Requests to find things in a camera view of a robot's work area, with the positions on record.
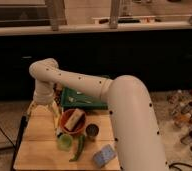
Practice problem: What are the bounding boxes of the black cable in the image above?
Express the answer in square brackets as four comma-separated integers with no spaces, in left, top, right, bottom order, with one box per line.
[0,113,27,168]

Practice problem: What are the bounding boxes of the white brush with black tip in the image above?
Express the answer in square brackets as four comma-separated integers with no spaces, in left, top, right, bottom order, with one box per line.
[55,113,65,138]

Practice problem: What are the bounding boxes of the orange bowl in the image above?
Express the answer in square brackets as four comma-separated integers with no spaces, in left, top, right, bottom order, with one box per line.
[60,109,86,135]

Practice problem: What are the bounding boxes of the green chili pepper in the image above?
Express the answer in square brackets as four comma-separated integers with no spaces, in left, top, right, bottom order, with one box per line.
[69,134,85,162]

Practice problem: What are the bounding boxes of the spice bottles on floor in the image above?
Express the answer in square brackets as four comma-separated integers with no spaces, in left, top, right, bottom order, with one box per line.
[167,90,192,145]

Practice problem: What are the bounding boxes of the wooden shelf rail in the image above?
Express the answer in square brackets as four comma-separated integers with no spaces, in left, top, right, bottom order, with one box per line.
[0,21,192,36]

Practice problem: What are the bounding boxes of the blue sponge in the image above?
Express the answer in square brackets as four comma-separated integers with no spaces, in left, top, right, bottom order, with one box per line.
[93,144,116,168]

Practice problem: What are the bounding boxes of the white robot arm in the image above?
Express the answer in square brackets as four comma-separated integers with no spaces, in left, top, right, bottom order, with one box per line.
[29,58,169,171]

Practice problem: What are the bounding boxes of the wooden scrub brush block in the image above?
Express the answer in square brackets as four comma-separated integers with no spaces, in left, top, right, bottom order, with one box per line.
[64,109,85,131]

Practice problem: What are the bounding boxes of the green tray with fork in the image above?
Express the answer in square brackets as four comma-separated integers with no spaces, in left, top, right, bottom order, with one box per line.
[60,87,107,110]

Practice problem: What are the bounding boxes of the small green cup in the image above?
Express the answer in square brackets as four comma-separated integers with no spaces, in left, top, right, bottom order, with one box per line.
[57,134,73,151]

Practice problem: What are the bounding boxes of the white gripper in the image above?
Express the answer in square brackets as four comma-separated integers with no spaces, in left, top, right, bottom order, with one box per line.
[27,81,60,128]

